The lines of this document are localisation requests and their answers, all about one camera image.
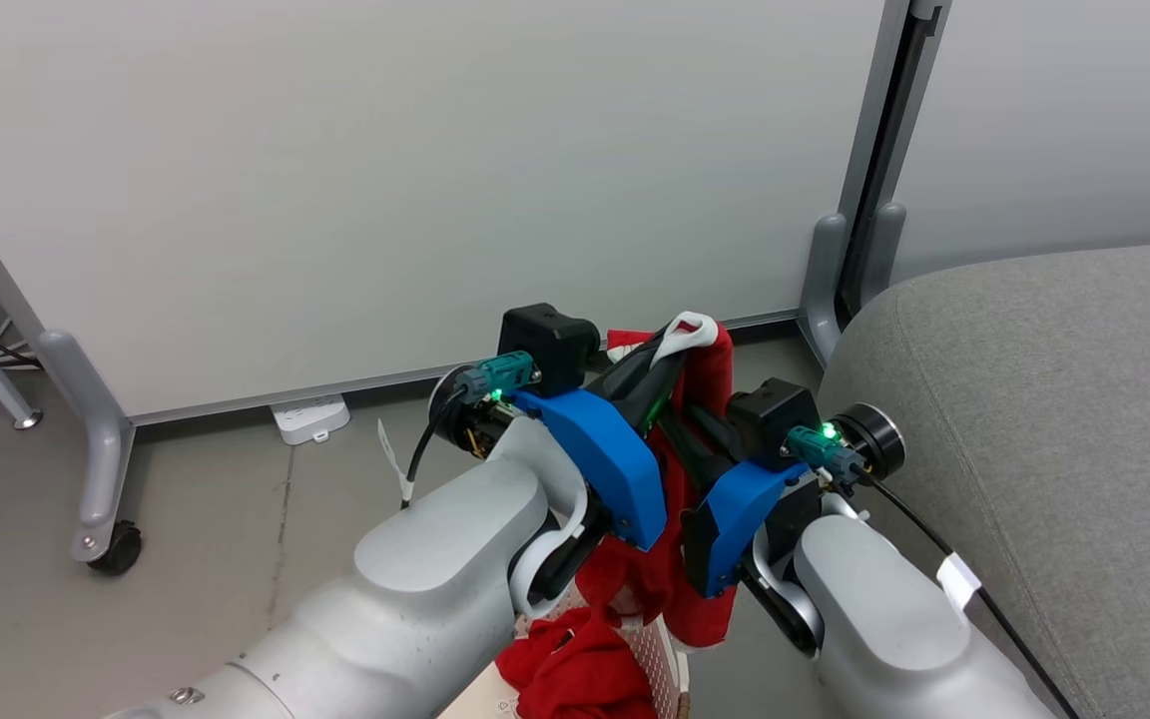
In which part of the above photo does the cream perforated laundry basket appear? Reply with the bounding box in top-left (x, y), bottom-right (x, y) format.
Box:
top-left (438, 584), bottom-right (693, 719)

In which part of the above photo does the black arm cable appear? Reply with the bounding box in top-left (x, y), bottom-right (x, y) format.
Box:
top-left (400, 352), bottom-right (538, 510)
top-left (785, 423), bottom-right (1081, 719)

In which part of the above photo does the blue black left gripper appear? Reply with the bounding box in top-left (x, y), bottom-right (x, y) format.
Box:
top-left (513, 335), bottom-right (728, 553)

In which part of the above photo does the narrow white partition panel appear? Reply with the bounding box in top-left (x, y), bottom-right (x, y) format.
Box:
top-left (889, 0), bottom-right (1150, 286)

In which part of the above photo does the black caster wheel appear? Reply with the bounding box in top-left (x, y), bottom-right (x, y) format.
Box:
top-left (88, 519), bottom-right (145, 577)

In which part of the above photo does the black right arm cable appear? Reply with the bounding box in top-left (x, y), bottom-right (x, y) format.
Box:
top-left (785, 423), bottom-right (1081, 719)

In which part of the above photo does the white power strip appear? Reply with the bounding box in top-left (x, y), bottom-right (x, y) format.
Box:
top-left (270, 394), bottom-right (352, 446)

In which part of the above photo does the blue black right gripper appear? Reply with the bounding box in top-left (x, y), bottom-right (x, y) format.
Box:
top-left (682, 402), bottom-right (812, 601)

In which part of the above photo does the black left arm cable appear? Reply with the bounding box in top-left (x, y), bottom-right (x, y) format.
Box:
top-left (400, 352), bottom-right (538, 510)

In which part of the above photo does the grey fabric sofa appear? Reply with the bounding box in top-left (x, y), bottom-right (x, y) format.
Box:
top-left (817, 238), bottom-right (1150, 719)

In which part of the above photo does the grey partition foot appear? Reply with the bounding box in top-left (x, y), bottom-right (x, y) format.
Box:
top-left (862, 203), bottom-right (908, 311)
top-left (36, 330), bottom-right (137, 565)
top-left (801, 212), bottom-right (852, 367)

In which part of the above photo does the large white partition panel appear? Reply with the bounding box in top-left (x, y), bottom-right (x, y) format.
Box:
top-left (0, 0), bottom-right (913, 428)

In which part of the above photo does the red clothing with white trim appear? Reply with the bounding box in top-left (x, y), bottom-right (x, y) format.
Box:
top-left (493, 320), bottom-right (742, 719)

